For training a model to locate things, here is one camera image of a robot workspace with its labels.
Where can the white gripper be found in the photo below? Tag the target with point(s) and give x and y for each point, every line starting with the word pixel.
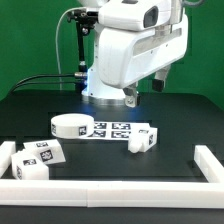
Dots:
pixel 125 57

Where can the white round stool seat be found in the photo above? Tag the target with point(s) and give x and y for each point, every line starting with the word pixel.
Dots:
pixel 71 126

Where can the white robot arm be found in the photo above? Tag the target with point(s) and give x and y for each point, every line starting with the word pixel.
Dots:
pixel 127 15

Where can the white marker tag sheet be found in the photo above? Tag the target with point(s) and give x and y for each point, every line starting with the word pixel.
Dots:
pixel 116 130

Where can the white U-shaped frame fence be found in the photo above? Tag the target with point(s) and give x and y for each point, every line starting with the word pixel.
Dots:
pixel 209 194

